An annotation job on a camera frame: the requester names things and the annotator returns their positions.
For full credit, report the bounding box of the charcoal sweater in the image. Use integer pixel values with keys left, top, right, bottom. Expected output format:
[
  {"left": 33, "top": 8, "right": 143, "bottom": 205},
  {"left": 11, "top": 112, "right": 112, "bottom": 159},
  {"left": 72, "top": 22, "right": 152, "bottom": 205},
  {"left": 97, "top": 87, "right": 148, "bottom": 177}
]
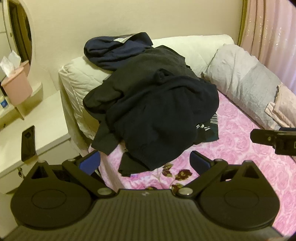
[{"left": 83, "top": 45, "right": 205, "bottom": 116}]

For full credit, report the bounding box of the black phone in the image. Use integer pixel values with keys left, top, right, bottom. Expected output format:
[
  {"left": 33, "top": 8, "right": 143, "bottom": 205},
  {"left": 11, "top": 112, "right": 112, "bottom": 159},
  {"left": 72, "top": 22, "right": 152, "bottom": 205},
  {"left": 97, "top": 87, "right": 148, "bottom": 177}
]
[{"left": 21, "top": 125, "right": 37, "bottom": 162}]

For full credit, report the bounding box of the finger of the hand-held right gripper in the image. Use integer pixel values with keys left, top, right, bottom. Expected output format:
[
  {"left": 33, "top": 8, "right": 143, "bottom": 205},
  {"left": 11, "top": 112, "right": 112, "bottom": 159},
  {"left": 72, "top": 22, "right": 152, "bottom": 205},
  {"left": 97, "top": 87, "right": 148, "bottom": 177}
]
[{"left": 250, "top": 128, "right": 281, "bottom": 146}]

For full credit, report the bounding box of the pink floral blanket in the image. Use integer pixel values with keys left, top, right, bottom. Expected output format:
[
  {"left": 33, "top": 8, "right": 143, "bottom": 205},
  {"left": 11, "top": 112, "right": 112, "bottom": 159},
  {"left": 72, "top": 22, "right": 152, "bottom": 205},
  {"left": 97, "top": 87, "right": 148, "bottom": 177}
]
[{"left": 102, "top": 91, "right": 296, "bottom": 237}]

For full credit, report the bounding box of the white vanity desk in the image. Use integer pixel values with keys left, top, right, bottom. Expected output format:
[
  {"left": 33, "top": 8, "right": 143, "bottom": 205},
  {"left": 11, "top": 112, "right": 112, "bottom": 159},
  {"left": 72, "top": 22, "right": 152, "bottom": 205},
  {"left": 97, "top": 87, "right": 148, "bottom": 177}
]
[{"left": 0, "top": 82, "right": 82, "bottom": 195}]

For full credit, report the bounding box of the grey pillow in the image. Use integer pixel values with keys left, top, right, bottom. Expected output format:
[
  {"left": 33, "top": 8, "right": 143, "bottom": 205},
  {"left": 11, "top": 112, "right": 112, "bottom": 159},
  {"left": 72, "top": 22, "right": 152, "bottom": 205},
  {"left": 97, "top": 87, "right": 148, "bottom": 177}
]
[{"left": 203, "top": 44, "right": 287, "bottom": 131}]

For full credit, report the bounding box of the dark navy sweater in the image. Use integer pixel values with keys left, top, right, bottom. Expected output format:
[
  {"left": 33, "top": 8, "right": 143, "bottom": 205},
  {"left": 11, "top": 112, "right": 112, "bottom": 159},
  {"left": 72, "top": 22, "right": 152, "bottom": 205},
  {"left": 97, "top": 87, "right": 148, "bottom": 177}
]
[{"left": 91, "top": 70, "right": 220, "bottom": 171}]

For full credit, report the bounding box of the oval mirror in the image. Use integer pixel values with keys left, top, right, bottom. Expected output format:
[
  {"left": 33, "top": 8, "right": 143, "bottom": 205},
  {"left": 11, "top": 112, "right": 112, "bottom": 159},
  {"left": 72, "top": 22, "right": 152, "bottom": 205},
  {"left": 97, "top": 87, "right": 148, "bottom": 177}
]
[{"left": 0, "top": 0, "right": 37, "bottom": 79}]

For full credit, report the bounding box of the white tissue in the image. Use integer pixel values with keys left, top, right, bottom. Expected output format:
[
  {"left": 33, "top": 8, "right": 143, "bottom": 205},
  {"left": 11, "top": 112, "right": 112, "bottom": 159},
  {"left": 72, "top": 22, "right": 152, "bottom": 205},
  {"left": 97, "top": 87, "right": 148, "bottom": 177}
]
[{"left": 0, "top": 50, "right": 22, "bottom": 78}]

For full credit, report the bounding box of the blue garment with grey label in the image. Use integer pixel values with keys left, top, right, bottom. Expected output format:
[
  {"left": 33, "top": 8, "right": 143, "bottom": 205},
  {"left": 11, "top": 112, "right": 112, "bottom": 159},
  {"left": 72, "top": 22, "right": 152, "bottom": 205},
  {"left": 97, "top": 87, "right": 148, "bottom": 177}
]
[{"left": 84, "top": 32, "right": 153, "bottom": 71}]

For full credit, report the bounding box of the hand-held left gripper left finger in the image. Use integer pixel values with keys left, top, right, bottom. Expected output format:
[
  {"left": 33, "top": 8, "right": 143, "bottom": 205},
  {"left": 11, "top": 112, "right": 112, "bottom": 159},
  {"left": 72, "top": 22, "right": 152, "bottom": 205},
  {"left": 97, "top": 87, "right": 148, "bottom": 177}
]
[{"left": 27, "top": 151, "right": 117, "bottom": 199}]

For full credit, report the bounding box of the pink beige folded quilt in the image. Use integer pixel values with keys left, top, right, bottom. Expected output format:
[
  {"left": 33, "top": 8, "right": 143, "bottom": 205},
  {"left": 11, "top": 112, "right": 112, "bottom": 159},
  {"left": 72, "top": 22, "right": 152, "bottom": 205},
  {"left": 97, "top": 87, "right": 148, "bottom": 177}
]
[{"left": 265, "top": 85, "right": 296, "bottom": 128}]

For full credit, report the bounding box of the pink tissue box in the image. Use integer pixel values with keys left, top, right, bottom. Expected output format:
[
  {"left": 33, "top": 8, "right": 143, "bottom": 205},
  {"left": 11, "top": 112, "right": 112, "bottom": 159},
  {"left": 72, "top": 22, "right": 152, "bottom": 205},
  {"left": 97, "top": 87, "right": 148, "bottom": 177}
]
[{"left": 1, "top": 67, "right": 33, "bottom": 105}]

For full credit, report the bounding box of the pink curtain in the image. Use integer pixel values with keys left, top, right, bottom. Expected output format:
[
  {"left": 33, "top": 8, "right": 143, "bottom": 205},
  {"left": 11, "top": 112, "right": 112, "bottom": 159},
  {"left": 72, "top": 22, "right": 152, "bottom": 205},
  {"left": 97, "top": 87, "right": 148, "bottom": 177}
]
[{"left": 240, "top": 0, "right": 296, "bottom": 93}]

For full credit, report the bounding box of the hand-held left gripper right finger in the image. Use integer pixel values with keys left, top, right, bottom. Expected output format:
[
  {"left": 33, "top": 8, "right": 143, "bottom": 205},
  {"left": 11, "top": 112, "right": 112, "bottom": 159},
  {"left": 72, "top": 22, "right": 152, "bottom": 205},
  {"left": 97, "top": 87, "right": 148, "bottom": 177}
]
[{"left": 177, "top": 150, "right": 263, "bottom": 200}]

